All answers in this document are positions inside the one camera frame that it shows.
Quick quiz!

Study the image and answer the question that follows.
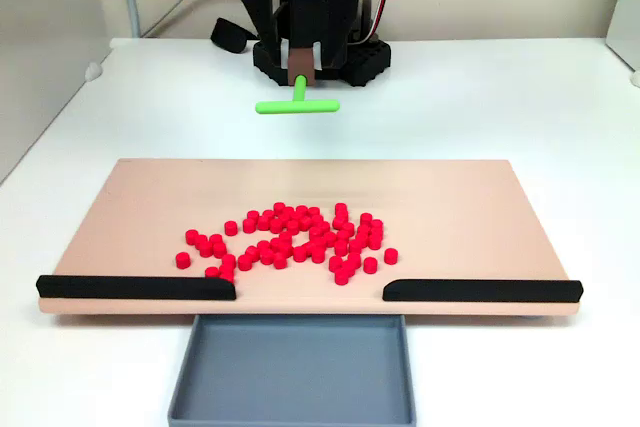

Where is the black edge rail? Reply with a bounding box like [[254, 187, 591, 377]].
[[382, 278, 584, 304], [35, 274, 237, 302]]

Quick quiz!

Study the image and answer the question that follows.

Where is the green T pusher brown block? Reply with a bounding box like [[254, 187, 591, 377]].
[[254, 46, 341, 116]]

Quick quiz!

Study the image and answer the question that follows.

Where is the beige flat board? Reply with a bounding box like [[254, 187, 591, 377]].
[[37, 157, 584, 319]]

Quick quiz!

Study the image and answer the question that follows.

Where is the grey tray container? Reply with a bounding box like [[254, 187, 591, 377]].
[[166, 313, 418, 427]]

